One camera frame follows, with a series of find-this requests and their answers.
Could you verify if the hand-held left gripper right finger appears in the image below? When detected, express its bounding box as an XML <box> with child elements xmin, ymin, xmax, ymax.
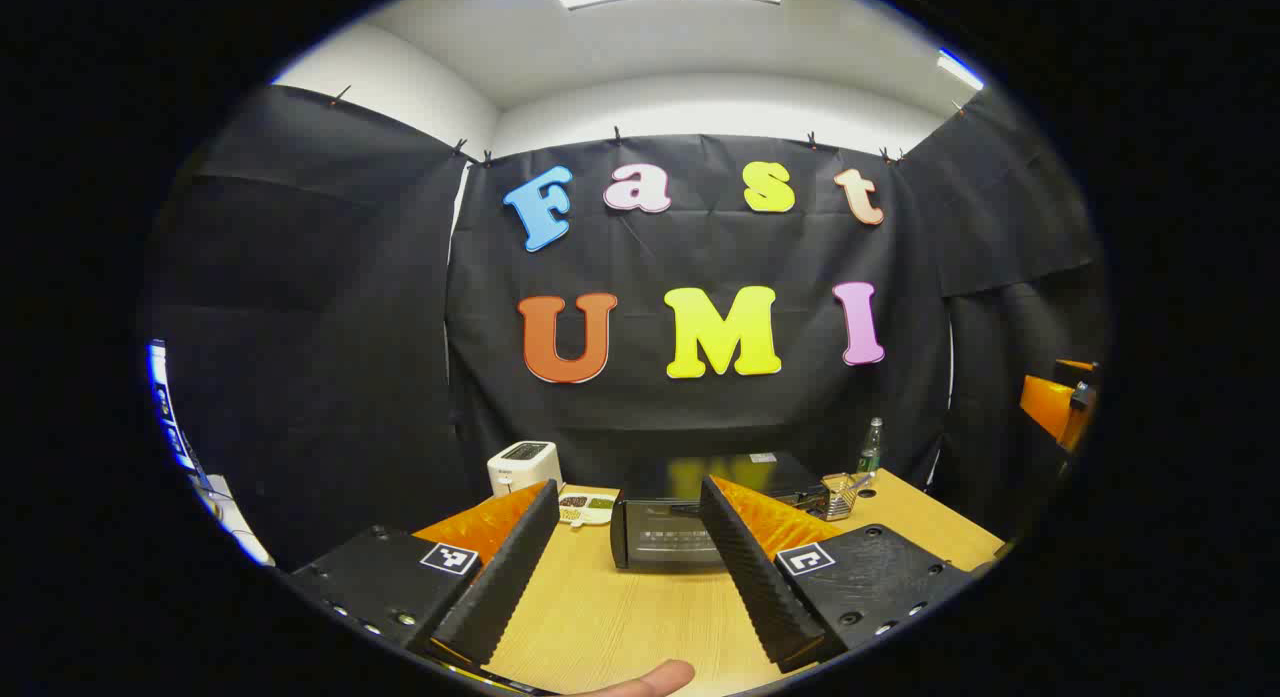
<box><xmin>698</xmin><ymin>475</ymin><xmax>976</xmax><ymax>674</ymax></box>

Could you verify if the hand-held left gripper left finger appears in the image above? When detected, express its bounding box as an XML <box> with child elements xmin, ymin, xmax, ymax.
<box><xmin>285</xmin><ymin>479</ymin><xmax>561</xmax><ymax>670</ymax></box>

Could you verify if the black electric oven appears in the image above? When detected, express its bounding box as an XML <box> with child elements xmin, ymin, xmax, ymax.
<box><xmin>610</xmin><ymin>452</ymin><xmax>831</xmax><ymax>574</ymax></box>

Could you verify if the white toaster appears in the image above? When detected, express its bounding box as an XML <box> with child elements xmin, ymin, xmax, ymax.
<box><xmin>487</xmin><ymin>440</ymin><xmax>563</xmax><ymax>498</ymax></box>

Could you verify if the white divided snack dish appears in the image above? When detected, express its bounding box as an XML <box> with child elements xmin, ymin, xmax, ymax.
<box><xmin>557</xmin><ymin>491</ymin><xmax>618</xmax><ymax>527</ymax></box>

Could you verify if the small ceiling light panel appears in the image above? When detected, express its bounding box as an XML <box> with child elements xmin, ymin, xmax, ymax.
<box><xmin>937</xmin><ymin>49</ymin><xmax>986</xmax><ymax>92</ymax></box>

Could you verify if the white and blue screen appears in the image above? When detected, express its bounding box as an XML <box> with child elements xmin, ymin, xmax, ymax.
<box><xmin>147</xmin><ymin>339</ymin><xmax>277</xmax><ymax>568</ymax></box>

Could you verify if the metal wire basket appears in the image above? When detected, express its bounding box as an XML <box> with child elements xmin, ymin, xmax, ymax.
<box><xmin>820</xmin><ymin>470</ymin><xmax>874</xmax><ymax>522</ymax></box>

